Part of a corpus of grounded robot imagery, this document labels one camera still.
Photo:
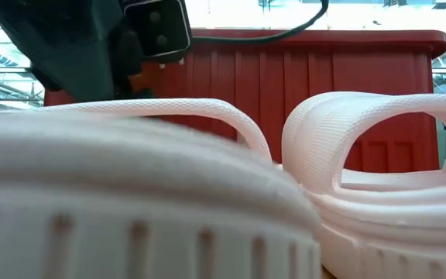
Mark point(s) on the large red plastic bin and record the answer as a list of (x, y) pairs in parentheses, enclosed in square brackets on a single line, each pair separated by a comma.
[(285, 77)]

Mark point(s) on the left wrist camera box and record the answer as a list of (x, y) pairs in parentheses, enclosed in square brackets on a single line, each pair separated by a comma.
[(157, 27)]

